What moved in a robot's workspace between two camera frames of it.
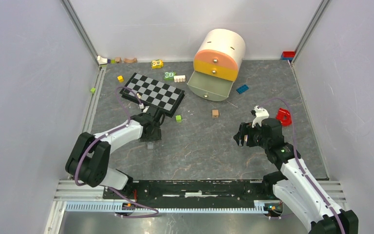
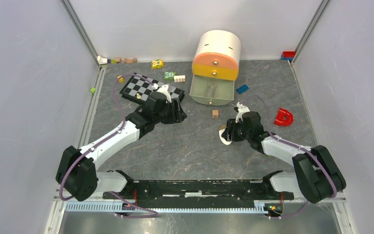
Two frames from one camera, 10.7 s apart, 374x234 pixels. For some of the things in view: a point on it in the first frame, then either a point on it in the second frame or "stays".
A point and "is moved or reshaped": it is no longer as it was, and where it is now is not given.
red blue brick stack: x=288 y=55 stays
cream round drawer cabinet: x=219 y=53 stays
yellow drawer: x=215 y=69 is moved or reshaped
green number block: x=169 y=76 stays
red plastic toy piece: x=285 y=116 stays
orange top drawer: x=216 y=56 is moved or reshaped
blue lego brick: x=242 y=88 stays
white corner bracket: x=102 y=60 stays
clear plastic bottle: x=150 y=145 to x=210 y=90
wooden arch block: x=134 y=60 stays
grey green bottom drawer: x=209 y=87 is moved or reshaped
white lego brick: x=179 y=78 stays
